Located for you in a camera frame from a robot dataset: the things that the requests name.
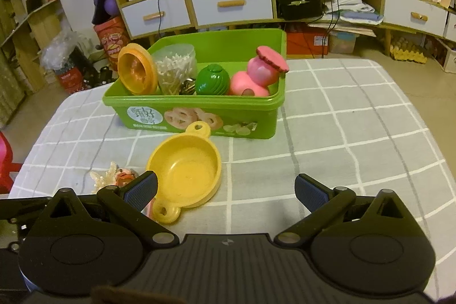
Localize white drawer wooden handle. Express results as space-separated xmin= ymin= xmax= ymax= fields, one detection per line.
xmin=443 ymin=13 xmax=456 ymax=43
xmin=120 ymin=0 xmax=191 ymax=39
xmin=188 ymin=0 xmax=275 ymax=27
xmin=383 ymin=0 xmax=449 ymax=34

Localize pink pig toy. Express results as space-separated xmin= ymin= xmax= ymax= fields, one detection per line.
xmin=228 ymin=46 xmax=290 ymax=97

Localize wooden shelf unit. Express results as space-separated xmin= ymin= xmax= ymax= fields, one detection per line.
xmin=0 ymin=0 xmax=65 ymax=127

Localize white storage crate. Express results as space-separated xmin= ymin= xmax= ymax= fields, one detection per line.
xmin=433 ymin=38 xmax=456 ymax=74

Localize red plastic stool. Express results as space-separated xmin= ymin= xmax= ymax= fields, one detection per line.
xmin=0 ymin=131 xmax=22 ymax=194

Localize green plastic box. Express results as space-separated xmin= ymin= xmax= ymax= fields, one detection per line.
xmin=103 ymin=28 xmax=287 ymax=140

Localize yellow toy pot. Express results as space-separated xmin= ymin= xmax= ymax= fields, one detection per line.
xmin=146 ymin=121 xmax=222 ymax=224

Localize black bag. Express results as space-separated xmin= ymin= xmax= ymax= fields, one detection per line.
xmin=275 ymin=0 xmax=324 ymax=20

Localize clear plastic bag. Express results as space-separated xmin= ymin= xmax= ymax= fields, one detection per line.
xmin=41 ymin=31 xmax=93 ymax=71

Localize orange face-print box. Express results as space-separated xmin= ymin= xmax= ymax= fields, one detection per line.
xmin=93 ymin=16 xmax=131 ymax=62

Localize cotton swab pack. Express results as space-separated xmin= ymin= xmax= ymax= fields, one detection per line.
xmin=152 ymin=44 xmax=198 ymax=95

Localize orange plastic lid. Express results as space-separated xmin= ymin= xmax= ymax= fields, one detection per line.
xmin=117 ymin=43 xmax=158 ymax=95

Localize pale starfish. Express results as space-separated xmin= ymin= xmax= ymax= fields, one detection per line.
xmin=89 ymin=162 xmax=120 ymax=194

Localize yellow egg tray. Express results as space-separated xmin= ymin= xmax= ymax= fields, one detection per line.
xmin=390 ymin=37 xmax=428 ymax=63

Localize red printed box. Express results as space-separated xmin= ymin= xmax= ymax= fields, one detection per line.
xmin=55 ymin=67 xmax=84 ymax=94

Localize pile of folded clothes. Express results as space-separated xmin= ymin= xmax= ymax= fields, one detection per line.
xmin=322 ymin=0 xmax=384 ymax=25

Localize grey checkered tablecloth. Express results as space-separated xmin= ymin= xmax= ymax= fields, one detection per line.
xmin=7 ymin=58 xmax=456 ymax=304

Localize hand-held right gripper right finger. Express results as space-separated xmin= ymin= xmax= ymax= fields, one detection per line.
xmin=274 ymin=173 xmax=424 ymax=249

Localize toy corn cob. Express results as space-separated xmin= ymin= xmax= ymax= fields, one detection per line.
xmin=195 ymin=64 xmax=229 ymax=95

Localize thin black cable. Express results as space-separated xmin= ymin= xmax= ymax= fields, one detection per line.
xmin=156 ymin=0 xmax=168 ymax=39

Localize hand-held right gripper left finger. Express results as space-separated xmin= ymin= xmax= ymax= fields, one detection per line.
xmin=36 ymin=170 xmax=180 ymax=249

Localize clear plastic container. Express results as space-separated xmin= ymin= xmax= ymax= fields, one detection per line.
xmin=328 ymin=31 xmax=359 ymax=54

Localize purple ball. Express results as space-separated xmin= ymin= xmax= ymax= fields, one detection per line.
xmin=93 ymin=0 xmax=120 ymax=18

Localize orange cardboard box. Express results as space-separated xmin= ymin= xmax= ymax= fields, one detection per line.
xmin=285 ymin=24 xmax=330 ymax=55

